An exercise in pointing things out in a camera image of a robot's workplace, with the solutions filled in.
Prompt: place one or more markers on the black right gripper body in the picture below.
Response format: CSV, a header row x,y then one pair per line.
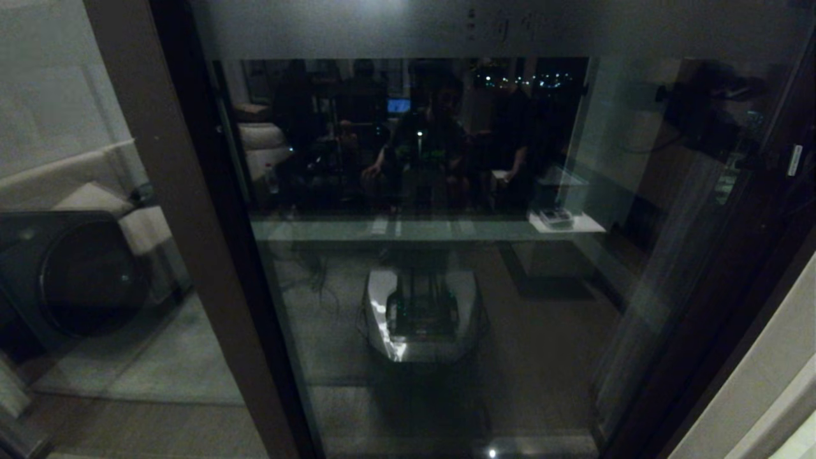
x,y
800,166

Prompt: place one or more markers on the brown framed sliding glass door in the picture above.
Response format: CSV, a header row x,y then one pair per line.
x,y
510,287

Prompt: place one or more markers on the dark brown door jamb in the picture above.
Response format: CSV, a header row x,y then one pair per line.
x,y
733,370

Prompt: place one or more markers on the brown framed fixed glass panel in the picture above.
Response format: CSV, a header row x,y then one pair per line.
x,y
210,287

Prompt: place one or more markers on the light beige sofa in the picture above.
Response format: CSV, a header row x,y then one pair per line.
x,y
143,229

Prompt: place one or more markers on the light grey rug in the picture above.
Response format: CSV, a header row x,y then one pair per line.
x,y
146,363

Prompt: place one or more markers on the dark grey upholstered seat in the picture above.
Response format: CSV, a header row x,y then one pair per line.
x,y
70,274

